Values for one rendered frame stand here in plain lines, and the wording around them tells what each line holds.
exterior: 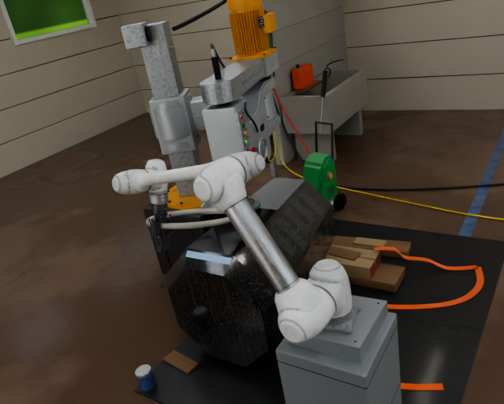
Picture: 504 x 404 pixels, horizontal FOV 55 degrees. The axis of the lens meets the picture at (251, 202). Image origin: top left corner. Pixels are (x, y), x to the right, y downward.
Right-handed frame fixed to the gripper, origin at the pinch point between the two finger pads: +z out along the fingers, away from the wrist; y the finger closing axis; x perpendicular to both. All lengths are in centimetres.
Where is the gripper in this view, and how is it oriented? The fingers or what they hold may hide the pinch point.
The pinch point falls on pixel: (163, 244)
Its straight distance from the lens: 240.4
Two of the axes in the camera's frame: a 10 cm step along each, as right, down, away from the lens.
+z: 0.6, 9.9, 1.3
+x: -8.1, -0.3, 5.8
